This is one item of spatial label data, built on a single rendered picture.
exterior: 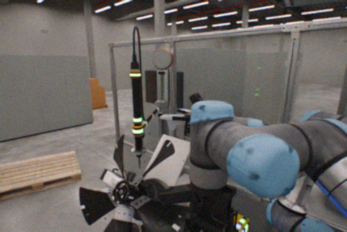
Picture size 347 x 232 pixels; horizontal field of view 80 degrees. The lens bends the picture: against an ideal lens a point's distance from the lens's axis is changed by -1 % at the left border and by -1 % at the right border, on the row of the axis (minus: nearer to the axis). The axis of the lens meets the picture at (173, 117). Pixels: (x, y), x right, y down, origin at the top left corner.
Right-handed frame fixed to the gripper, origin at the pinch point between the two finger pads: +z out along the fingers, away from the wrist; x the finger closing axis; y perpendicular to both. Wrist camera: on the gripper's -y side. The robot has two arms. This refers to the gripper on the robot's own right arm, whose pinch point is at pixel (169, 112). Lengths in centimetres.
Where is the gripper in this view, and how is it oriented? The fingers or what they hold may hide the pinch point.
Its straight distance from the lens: 83.2
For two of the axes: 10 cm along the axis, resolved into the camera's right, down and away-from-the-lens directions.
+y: 0.0, 9.7, 2.5
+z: -8.5, -1.3, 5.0
